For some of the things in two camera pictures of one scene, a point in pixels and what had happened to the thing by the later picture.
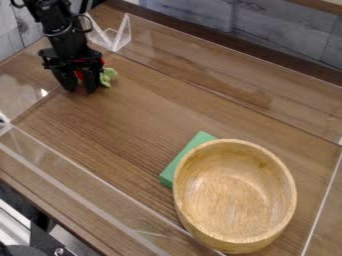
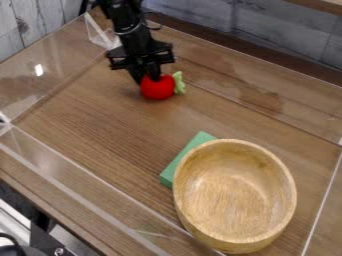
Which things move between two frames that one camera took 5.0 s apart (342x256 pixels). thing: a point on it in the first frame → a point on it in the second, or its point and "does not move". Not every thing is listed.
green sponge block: [167, 175] does not move
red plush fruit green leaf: [107, 76] → [164, 87]
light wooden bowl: [234, 194] does not move
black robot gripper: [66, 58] → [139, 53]
